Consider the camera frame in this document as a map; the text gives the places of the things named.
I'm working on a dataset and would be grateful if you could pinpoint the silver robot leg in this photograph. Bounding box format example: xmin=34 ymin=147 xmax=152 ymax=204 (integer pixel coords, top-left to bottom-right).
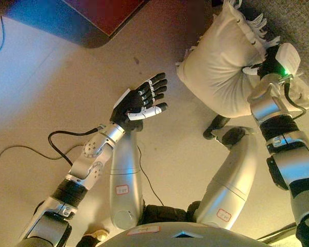
xmin=109 ymin=128 xmax=145 ymax=230
xmin=194 ymin=126 xmax=258 ymax=230

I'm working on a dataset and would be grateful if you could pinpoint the silver left robot leg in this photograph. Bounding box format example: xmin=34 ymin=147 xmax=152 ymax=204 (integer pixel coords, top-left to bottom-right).
xmin=109 ymin=128 xmax=145 ymax=230

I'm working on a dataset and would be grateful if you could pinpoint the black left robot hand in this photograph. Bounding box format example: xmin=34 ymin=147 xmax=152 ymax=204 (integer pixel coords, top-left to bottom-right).
xmin=110 ymin=73 xmax=169 ymax=132

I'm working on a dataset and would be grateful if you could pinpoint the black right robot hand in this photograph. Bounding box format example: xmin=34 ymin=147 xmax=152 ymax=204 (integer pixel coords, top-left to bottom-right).
xmin=243 ymin=43 xmax=302 ymax=77

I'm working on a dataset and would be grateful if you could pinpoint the silver right robot leg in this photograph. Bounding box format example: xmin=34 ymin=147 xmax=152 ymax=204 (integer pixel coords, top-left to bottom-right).
xmin=194 ymin=126 xmax=258 ymax=230

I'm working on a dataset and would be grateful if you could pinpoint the thin black floor cable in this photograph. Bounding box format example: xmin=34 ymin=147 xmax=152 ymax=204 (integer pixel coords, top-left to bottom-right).
xmin=0 ymin=145 xmax=165 ymax=206

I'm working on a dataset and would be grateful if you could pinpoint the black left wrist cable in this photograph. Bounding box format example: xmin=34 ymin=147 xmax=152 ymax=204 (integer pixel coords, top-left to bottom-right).
xmin=48 ymin=126 xmax=107 ymax=167

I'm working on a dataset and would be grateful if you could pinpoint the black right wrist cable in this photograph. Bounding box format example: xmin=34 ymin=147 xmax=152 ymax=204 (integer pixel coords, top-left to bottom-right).
xmin=282 ymin=75 xmax=307 ymax=119

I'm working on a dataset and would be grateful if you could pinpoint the black right robot foot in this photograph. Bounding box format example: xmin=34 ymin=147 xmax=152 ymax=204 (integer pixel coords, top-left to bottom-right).
xmin=202 ymin=114 xmax=249 ymax=148

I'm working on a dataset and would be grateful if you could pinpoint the grey robot torso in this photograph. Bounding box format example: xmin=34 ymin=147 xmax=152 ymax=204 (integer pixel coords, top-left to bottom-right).
xmin=97 ymin=222 xmax=271 ymax=247

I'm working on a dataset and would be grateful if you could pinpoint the black robot waist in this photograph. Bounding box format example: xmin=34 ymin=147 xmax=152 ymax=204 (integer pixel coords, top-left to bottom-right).
xmin=141 ymin=200 xmax=202 ymax=225

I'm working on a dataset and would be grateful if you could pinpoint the brown wooden furniture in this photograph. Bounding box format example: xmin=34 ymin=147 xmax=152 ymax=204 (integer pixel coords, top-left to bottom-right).
xmin=0 ymin=0 xmax=155 ymax=49

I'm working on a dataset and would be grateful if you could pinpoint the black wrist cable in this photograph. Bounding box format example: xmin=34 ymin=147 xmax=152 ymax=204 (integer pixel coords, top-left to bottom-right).
xmin=48 ymin=126 xmax=107 ymax=167
xmin=282 ymin=75 xmax=307 ymax=119

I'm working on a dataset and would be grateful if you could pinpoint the cream tasselled pillow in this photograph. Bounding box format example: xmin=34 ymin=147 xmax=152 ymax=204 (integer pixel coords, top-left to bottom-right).
xmin=175 ymin=0 xmax=309 ymax=119

